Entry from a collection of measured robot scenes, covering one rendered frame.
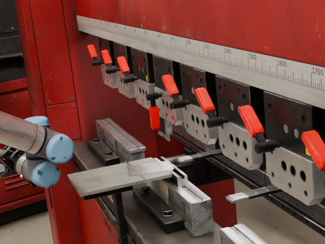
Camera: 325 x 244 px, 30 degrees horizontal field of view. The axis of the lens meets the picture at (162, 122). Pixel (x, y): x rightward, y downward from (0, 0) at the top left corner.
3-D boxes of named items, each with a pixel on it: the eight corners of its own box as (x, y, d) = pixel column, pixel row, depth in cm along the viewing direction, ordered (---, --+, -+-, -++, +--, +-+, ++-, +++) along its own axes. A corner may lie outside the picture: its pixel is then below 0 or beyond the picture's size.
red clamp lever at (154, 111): (149, 129, 158) (145, 93, 156) (164, 127, 159) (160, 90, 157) (151, 131, 156) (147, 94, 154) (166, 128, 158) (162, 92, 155)
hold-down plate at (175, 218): (133, 197, 189) (132, 189, 188) (149, 194, 190) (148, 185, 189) (165, 234, 161) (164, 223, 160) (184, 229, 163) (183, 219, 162)
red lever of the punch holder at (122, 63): (115, 55, 178) (125, 80, 172) (128, 53, 179) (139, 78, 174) (115, 60, 179) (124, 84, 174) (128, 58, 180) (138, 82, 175)
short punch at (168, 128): (155, 134, 180) (152, 103, 178) (161, 133, 181) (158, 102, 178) (166, 142, 171) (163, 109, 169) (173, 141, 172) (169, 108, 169)
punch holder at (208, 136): (184, 131, 144) (177, 63, 140) (216, 125, 147) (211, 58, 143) (210, 147, 131) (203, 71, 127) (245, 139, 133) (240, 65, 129)
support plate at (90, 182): (67, 177, 178) (66, 174, 178) (152, 160, 186) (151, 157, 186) (80, 197, 161) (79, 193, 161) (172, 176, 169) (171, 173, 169)
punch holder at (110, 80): (103, 83, 218) (97, 37, 214) (125, 79, 221) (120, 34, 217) (113, 89, 204) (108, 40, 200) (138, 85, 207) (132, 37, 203)
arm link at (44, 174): (61, 157, 168) (64, 186, 170) (43, 149, 177) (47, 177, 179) (34, 163, 164) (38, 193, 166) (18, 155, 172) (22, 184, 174)
